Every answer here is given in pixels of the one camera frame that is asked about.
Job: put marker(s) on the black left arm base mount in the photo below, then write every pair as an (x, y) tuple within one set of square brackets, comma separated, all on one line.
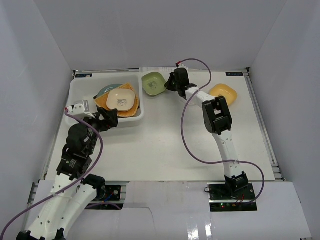
[(108, 198)]

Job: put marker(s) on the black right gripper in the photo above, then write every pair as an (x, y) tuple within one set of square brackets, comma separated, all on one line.
[(168, 84)]

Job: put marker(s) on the yellow square panda dish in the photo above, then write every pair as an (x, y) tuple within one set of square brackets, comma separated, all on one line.
[(225, 91)]

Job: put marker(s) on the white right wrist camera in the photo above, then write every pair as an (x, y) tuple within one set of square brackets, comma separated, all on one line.
[(181, 65)]

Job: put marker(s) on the cream square panda dish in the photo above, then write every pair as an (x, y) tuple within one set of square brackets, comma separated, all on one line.
[(121, 99)]

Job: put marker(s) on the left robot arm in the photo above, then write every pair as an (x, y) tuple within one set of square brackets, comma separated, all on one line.
[(74, 186)]

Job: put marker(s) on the teal round plate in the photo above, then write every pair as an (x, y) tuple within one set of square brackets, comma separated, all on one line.
[(107, 89)]

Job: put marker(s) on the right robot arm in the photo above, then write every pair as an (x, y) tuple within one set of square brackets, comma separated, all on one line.
[(218, 122)]

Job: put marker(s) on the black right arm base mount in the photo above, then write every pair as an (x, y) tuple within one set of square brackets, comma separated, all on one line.
[(221, 200)]

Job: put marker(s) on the green square panda dish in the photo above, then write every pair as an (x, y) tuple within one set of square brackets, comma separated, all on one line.
[(153, 83)]

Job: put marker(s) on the clear glass plate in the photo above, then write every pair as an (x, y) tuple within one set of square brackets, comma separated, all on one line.
[(186, 102)]

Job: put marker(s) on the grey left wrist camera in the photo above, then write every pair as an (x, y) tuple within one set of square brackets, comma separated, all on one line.
[(80, 109)]

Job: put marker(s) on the white plastic bin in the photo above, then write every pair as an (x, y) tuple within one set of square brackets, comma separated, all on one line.
[(87, 87)]

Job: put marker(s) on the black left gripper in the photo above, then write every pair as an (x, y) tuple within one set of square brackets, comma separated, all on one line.
[(103, 119)]

